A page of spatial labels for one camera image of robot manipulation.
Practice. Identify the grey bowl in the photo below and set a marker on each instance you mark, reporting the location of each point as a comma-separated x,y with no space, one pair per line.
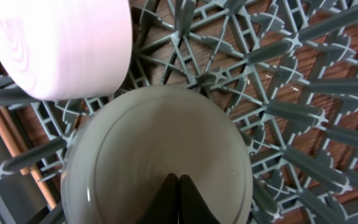
119,158

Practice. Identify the grey dish rack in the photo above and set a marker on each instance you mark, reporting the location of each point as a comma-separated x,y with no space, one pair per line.
290,88

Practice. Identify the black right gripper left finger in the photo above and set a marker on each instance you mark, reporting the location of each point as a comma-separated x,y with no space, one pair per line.
164,207

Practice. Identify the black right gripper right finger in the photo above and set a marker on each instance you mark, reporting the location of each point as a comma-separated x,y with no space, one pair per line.
193,209

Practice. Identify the pink bowl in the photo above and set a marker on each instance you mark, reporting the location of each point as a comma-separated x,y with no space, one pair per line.
66,49

